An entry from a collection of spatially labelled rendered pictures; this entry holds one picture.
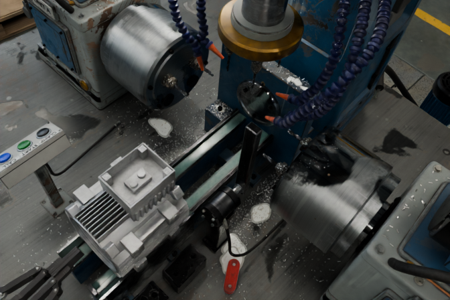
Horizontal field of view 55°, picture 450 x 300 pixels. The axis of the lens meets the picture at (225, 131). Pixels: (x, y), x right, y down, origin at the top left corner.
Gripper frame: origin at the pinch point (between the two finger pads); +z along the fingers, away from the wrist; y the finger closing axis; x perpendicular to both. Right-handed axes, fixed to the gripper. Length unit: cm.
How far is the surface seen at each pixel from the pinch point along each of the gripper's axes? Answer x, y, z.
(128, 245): -3.3, -7.9, 10.8
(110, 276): 11.5, -4.8, 3.7
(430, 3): 144, 14, 284
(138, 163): -5.5, 3.1, 24.1
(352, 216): -4, -38, 45
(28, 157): -3.2, 24.0, 8.9
